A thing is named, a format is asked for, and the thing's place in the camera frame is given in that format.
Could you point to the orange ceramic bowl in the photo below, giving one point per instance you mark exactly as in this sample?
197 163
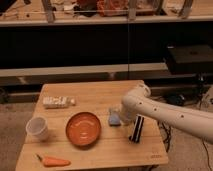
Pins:
83 129

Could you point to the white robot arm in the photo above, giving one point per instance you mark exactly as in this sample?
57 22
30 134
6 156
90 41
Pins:
194 122

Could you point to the blue sponge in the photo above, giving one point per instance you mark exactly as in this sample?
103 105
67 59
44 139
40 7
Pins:
114 119

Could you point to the black box on right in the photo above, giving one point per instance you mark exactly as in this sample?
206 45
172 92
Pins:
190 59

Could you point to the white plastic cup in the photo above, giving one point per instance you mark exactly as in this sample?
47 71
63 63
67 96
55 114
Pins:
38 128

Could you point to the orange toy carrot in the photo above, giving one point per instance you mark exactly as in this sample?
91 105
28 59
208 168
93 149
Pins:
53 162

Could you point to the wooden shelf with clutter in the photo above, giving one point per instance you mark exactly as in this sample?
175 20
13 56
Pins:
90 12

